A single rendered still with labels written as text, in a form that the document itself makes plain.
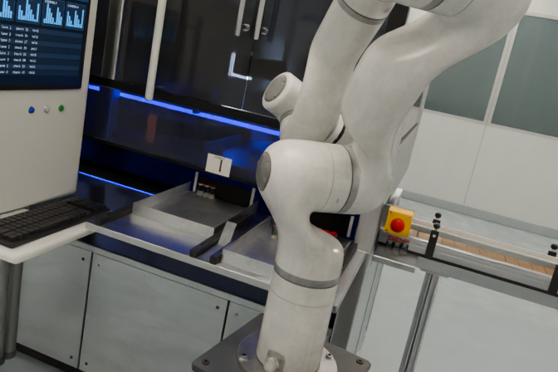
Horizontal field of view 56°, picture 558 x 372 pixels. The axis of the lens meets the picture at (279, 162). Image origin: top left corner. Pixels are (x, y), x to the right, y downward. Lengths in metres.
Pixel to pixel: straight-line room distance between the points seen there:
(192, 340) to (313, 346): 1.01
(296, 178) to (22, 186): 1.09
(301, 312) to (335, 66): 0.42
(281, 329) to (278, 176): 0.28
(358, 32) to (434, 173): 5.38
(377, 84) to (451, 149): 5.44
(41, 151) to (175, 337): 0.78
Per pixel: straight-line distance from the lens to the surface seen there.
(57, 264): 2.17
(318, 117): 0.92
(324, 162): 0.84
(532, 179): 6.26
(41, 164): 1.78
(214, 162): 1.70
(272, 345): 0.98
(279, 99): 0.98
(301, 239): 0.87
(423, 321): 1.84
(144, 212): 1.55
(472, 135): 6.15
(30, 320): 2.35
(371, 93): 0.74
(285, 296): 0.93
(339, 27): 0.88
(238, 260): 1.32
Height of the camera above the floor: 1.43
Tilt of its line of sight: 12 degrees down
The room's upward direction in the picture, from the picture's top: 11 degrees clockwise
